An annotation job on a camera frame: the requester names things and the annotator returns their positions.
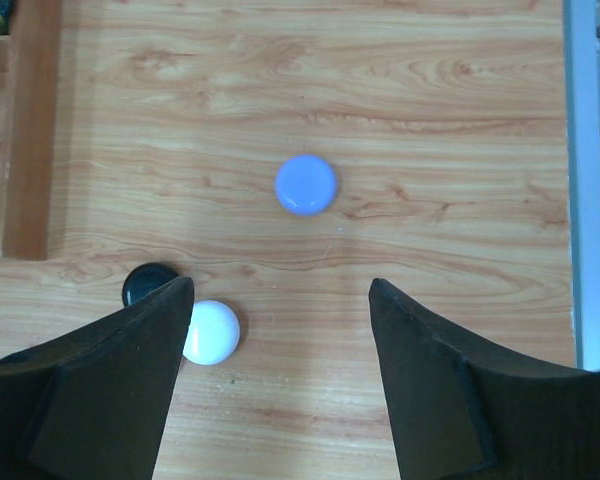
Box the wooden compartment tray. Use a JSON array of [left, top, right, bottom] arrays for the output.
[[0, 1, 62, 261]]

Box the purple earbud case far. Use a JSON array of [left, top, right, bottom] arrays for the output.
[[274, 155, 338, 216]]

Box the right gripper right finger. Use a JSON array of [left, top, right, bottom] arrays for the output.
[[369, 278, 600, 479]]

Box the white earbud case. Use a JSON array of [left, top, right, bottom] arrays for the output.
[[183, 300, 241, 366]]

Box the aluminium frame rail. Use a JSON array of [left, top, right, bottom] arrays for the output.
[[564, 1, 600, 371]]

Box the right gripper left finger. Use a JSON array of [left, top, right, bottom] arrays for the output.
[[0, 277, 194, 479]]

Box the black earbud case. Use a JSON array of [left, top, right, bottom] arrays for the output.
[[121, 263, 179, 307]]

